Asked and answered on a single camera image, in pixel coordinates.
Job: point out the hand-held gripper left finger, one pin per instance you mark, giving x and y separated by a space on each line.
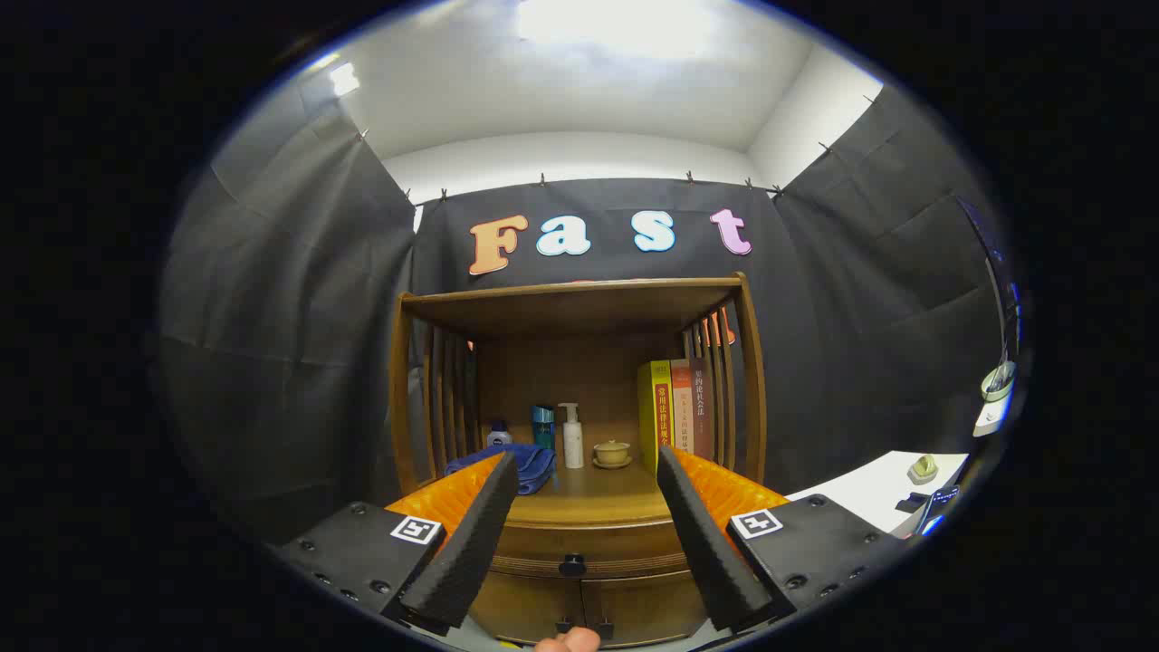
471 552

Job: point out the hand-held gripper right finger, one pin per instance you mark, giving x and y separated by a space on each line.
715 561

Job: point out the wooden drawer with black knob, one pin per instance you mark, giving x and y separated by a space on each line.
616 548

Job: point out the wooden cabinet door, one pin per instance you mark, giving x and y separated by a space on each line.
643 607
525 607

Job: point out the wooden countertop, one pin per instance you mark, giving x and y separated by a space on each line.
598 498

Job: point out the white side cabinet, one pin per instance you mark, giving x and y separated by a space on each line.
860 489

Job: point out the wooden cabinet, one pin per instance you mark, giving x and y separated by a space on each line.
561 312

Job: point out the blue folded towel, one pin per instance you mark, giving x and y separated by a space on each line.
534 466

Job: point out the small white blue-capped bottle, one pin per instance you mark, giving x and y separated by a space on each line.
499 436

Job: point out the blue glass bottle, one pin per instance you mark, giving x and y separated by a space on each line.
543 426

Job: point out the white pump bottle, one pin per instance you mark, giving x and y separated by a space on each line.
573 444

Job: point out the beige lidded teacup with saucer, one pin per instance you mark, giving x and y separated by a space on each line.
612 453

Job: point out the brown book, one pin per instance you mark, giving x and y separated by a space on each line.
703 407

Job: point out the orange cream book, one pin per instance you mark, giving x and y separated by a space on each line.
683 407

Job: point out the yellow book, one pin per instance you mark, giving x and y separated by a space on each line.
654 417

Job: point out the black box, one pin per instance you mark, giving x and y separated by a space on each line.
910 503

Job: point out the small pale green tape dispenser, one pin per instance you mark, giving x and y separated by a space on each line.
924 469

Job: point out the black handheld device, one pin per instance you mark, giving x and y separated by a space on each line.
937 507

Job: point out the small ceiling light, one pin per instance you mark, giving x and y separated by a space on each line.
344 79

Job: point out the large ceiling light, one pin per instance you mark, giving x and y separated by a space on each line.
616 23

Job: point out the white green wall fixture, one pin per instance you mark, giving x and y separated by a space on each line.
994 398

